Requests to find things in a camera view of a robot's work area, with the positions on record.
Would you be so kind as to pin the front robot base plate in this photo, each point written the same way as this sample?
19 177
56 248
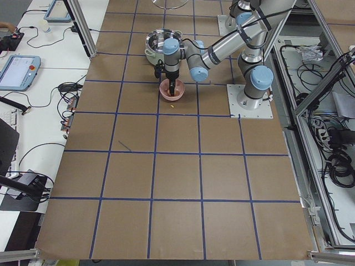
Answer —
263 110

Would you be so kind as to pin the white cup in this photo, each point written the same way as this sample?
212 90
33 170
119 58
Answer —
44 25

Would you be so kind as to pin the rear robot base plate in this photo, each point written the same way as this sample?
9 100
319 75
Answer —
223 26

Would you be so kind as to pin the black monitor stand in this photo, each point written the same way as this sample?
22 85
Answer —
26 190

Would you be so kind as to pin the far blue teach pendant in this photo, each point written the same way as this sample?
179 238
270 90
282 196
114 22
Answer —
57 13

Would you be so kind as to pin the aluminium frame post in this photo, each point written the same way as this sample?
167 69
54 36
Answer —
75 12

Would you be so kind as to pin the near blue teach pendant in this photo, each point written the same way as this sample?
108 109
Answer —
19 72

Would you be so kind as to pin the black power adapter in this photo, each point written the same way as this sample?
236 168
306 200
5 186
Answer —
69 87

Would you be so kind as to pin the blue teach pendant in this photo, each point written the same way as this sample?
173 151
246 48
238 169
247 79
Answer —
57 13
19 72

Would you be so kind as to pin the crumpled white paper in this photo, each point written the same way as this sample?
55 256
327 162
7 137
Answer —
310 53

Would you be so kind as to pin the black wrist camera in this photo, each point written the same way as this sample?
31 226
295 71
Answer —
159 68

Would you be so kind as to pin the pink bowl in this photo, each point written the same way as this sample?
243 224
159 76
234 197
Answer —
178 91

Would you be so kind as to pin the rear silver robot arm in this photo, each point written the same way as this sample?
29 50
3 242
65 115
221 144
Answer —
240 11

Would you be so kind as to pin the pale green cooking pot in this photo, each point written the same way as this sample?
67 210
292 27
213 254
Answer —
154 42

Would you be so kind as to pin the front silver robot arm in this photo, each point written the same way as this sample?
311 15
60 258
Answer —
250 23

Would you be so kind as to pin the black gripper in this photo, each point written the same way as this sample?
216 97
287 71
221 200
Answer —
172 76

